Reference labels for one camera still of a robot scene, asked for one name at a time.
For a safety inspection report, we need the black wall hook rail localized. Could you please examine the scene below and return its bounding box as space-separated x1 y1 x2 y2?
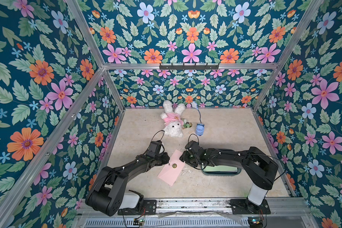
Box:
159 63 219 71

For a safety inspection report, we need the light green envelope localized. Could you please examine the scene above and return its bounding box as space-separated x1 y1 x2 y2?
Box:
203 165 239 174

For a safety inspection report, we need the blue cat desk lamp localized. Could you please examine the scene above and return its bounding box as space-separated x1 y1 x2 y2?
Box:
191 101 205 136

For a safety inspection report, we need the white plush bunny toy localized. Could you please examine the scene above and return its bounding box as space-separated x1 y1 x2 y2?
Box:
160 100 186 138

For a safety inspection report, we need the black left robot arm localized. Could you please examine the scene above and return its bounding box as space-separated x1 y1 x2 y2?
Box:
85 140 170 216

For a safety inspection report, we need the dark teal storage box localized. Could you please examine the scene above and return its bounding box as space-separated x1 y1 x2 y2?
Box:
200 148 242 176

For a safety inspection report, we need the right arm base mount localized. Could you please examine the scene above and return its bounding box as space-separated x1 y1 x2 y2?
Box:
230 198 271 215

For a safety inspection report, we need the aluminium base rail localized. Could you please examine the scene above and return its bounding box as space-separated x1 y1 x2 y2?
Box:
72 197 319 228

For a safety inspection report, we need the pink envelope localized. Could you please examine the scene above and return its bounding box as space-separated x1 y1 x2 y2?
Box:
157 150 185 186

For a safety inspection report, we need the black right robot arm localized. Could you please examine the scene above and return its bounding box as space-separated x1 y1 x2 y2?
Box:
180 141 279 206

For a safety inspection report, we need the small green flower toy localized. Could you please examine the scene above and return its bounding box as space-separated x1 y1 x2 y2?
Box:
183 122 192 129

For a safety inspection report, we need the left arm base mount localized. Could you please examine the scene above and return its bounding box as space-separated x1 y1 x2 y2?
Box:
117 191 157 216

